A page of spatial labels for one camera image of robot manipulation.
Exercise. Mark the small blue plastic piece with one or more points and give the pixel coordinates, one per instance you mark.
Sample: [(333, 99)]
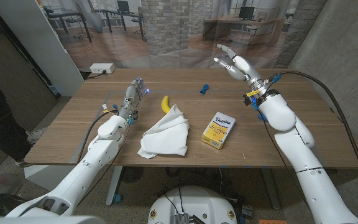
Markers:
[(204, 89)]

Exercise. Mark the printed office backdrop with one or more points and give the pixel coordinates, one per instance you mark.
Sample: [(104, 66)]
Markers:
[(166, 31)]

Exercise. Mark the white table leg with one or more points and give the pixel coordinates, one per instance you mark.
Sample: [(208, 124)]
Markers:
[(113, 186)]

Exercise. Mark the orange flat item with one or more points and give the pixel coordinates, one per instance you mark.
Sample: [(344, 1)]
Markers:
[(272, 221)]

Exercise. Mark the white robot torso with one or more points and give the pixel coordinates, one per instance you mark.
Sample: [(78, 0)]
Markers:
[(193, 205)]

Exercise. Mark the yellow toy banana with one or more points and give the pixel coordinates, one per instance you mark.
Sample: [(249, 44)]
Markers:
[(165, 104)]

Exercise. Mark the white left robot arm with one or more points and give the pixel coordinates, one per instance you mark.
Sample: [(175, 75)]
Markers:
[(95, 155)]

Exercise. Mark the white towel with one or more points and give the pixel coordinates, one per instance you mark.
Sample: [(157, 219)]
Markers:
[(166, 137)]

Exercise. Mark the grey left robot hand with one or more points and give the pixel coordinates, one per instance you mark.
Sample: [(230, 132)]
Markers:
[(131, 96)]

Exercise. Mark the grey table leg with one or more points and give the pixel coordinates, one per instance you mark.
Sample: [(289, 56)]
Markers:
[(271, 189)]

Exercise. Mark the black round fan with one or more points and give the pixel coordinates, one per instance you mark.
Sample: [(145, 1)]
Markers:
[(131, 174)]

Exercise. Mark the white power strip box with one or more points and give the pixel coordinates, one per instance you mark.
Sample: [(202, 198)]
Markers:
[(102, 68)]

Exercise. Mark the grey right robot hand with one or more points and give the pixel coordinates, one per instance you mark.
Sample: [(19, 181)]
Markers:
[(244, 70)]

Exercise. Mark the yellow white sugar box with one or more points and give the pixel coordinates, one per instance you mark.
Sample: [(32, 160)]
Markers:
[(218, 130)]

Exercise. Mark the white upright panel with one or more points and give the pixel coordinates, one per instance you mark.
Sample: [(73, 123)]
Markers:
[(39, 40)]

